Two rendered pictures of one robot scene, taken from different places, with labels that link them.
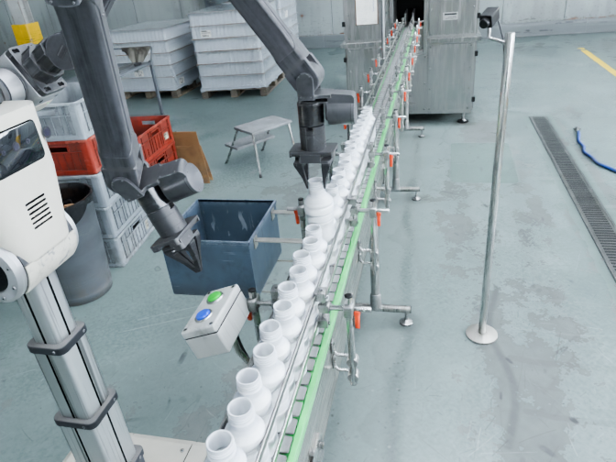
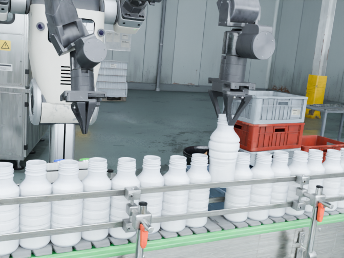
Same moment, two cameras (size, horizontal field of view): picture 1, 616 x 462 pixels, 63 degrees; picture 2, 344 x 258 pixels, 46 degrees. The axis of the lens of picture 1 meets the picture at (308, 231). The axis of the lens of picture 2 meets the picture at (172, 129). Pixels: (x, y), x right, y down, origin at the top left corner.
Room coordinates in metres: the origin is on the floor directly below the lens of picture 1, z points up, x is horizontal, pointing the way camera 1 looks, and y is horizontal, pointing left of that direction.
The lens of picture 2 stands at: (0.39, -0.63, 1.39)
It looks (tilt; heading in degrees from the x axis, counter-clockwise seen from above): 11 degrees down; 48
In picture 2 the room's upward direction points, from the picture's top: 5 degrees clockwise
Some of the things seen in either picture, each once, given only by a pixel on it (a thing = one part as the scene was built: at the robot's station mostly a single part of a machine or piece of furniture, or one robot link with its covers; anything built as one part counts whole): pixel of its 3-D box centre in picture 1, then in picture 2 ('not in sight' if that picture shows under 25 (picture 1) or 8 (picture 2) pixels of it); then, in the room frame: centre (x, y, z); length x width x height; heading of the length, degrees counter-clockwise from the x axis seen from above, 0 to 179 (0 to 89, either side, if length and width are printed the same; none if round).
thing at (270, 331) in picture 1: (275, 361); (35, 203); (0.69, 0.08, 1.08); 0.06 x 0.06 x 0.17
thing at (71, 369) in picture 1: (80, 390); not in sight; (1.04, 0.66, 0.74); 0.11 x 0.11 x 0.40; 75
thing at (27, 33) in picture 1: (35, 54); (314, 96); (10.14, 4.75, 0.55); 0.40 x 0.40 x 1.10; 75
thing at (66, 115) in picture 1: (73, 109); (264, 106); (3.26, 1.40, 1.00); 0.61 x 0.41 x 0.22; 172
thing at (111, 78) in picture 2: not in sight; (99, 79); (6.01, 8.58, 0.50); 1.24 x 1.03 x 1.00; 168
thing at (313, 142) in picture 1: (313, 139); (232, 72); (1.09, -0.03, 1.36); 0.10 x 0.07 x 0.07; 75
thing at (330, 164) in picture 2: (346, 186); (329, 179); (1.44, -0.13, 1.08); 0.06 x 0.06 x 0.17
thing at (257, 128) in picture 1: (258, 142); not in sight; (4.66, 0.38, 0.21); 0.61 x 0.47 x 0.41; 38
